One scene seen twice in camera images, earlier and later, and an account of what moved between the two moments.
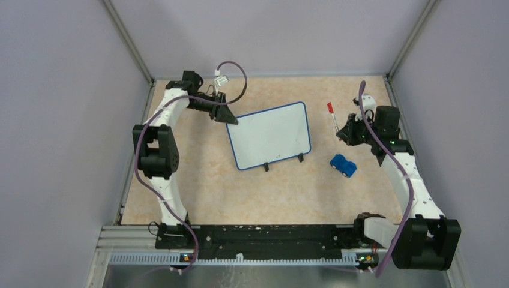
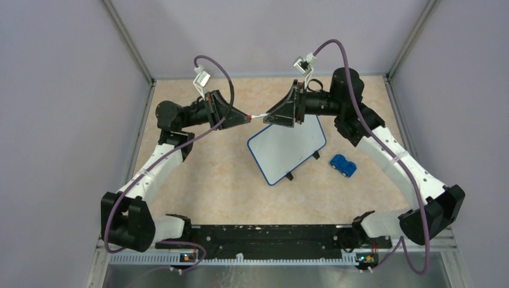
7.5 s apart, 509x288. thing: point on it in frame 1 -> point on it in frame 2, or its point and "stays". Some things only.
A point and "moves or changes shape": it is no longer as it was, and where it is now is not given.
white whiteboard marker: x=331 y=111 moves or changes shape
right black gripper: x=347 y=132 -> x=292 y=107
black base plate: x=265 y=239 stays
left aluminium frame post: x=129 y=40 stays
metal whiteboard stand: x=300 y=156 -> x=316 y=154
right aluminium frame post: x=428 y=10 stays
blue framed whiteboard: x=269 y=135 moves or changes shape
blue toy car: x=346 y=167 stays
